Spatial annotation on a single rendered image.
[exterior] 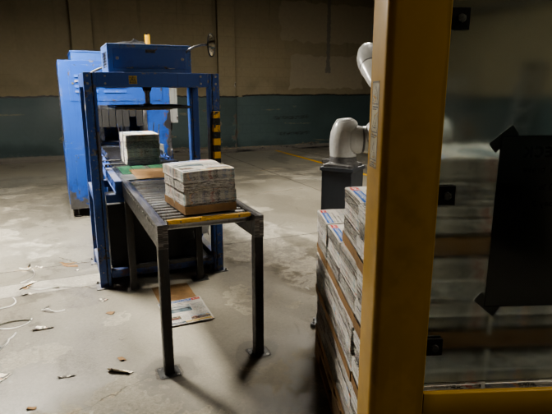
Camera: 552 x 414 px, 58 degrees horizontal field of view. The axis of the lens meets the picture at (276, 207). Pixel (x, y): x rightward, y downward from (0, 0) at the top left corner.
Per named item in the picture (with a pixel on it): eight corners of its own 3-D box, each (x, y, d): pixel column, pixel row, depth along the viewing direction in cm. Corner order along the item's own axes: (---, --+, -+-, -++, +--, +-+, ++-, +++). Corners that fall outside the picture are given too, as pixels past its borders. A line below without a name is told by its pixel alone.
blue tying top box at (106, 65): (191, 73, 372) (190, 45, 368) (108, 72, 349) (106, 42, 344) (178, 75, 413) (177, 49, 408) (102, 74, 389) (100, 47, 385)
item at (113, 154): (181, 173, 446) (181, 162, 443) (106, 178, 420) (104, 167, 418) (150, 154, 582) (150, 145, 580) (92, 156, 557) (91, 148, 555)
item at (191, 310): (215, 319, 318) (214, 317, 318) (170, 327, 307) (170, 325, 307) (200, 296, 351) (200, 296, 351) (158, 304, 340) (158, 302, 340)
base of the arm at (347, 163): (328, 162, 305) (328, 153, 303) (363, 164, 294) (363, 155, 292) (315, 166, 289) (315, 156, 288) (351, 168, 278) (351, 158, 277)
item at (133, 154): (161, 163, 438) (159, 133, 432) (126, 165, 426) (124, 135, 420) (153, 158, 472) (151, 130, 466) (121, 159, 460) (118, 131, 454)
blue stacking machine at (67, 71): (183, 208, 619) (176, 32, 571) (71, 218, 568) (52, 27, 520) (160, 186, 753) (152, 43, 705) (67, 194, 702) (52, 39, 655)
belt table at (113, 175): (203, 187, 382) (203, 174, 380) (115, 194, 357) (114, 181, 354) (181, 173, 444) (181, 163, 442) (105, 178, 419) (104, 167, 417)
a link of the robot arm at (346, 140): (327, 154, 297) (328, 117, 292) (357, 154, 297) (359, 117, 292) (330, 158, 281) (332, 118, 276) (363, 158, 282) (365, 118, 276)
